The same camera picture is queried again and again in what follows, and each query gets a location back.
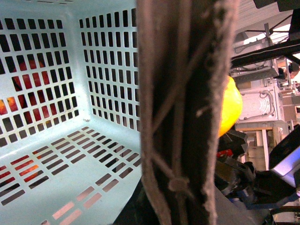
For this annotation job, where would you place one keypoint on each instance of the brown basket handle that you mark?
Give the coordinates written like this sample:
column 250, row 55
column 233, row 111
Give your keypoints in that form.
column 184, row 50

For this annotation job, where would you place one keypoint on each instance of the yellow lemon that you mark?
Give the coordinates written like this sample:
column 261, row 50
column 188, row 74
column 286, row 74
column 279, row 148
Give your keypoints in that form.
column 231, row 107

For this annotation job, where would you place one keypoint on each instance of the light blue plastic basket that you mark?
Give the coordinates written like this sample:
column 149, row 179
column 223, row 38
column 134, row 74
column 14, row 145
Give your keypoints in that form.
column 69, row 134

